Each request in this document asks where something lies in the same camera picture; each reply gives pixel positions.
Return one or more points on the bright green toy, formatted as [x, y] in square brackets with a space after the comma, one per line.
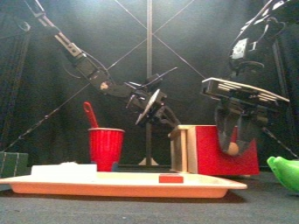
[286, 172]

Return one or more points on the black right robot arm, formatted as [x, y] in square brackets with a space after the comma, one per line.
[257, 35]

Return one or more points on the red striped wooden block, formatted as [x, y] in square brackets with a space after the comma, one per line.
[171, 178]

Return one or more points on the red ribbed plastic cup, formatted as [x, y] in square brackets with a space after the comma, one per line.
[106, 148]

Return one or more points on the wooden drawer with red face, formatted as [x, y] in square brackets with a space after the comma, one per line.
[210, 160]

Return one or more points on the pale rectangular plastic tray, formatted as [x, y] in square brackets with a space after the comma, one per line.
[117, 188]

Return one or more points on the red plastic spoon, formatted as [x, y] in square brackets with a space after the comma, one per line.
[90, 113]

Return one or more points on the dark green box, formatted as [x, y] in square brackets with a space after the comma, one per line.
[14, 164]

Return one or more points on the white rectangular block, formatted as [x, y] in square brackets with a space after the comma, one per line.
[65, 172]

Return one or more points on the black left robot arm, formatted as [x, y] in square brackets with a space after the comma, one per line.
[83, 65]

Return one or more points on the vertical metal frame pole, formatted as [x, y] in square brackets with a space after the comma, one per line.
[149, 43]

